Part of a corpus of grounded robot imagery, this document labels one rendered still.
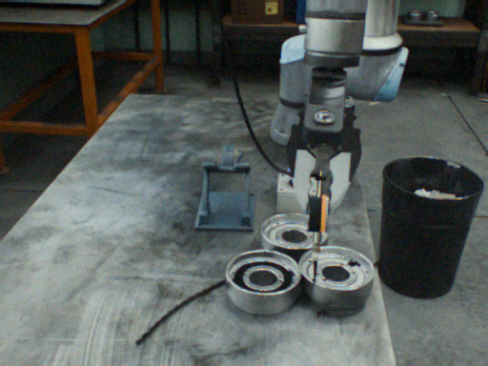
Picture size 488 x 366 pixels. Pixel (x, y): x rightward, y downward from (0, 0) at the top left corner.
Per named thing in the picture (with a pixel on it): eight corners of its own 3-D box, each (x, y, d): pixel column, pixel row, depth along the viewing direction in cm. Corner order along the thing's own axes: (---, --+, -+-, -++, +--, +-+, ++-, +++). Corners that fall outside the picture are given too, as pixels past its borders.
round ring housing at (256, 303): (236, 324, 76) (236, 299, 75) (218, 278, 85) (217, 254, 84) (311, 312, 79) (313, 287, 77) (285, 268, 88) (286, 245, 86)
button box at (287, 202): (316, 215, 102) (318, 192, 100) (276, 213, 103) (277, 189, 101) (315, 194, 109) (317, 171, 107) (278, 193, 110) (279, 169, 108)
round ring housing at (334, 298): (332, 323, 77) (334, 298, 75) (282, 283, 85) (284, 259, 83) (387, 296, 82) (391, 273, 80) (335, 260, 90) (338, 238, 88)
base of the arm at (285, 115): (272, 122, 143) (273, 83, 139) (334, 125, 142) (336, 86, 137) (268, 147, 130) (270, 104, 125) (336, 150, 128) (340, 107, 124)
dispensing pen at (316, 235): (302, 295, 77) (310, 169, 77) (303, 289, 81) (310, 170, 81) (319, 296, 77) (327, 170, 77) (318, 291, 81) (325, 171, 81)
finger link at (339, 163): (349, 201, 83) (348, 138, 81) (351, 216, 78) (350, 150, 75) (327, 201, 84) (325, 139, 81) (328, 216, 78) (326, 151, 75)
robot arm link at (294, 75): (286, 85, 138) (288, 27, 132) (342, 91, 134) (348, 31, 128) (272, 100, 128) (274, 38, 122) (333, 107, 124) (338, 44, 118)
